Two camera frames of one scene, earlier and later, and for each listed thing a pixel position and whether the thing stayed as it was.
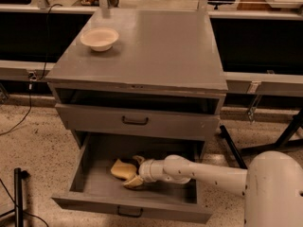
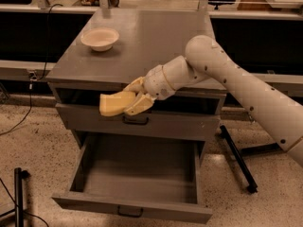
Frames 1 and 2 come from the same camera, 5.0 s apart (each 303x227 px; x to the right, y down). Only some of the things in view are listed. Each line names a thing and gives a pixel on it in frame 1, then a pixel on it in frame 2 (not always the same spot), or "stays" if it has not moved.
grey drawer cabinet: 163,77 stays
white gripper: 147,169 → 156,81
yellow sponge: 123,170 → 114,104
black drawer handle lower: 129,215 stays
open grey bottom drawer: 94,187 stays
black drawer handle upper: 135,123 stays
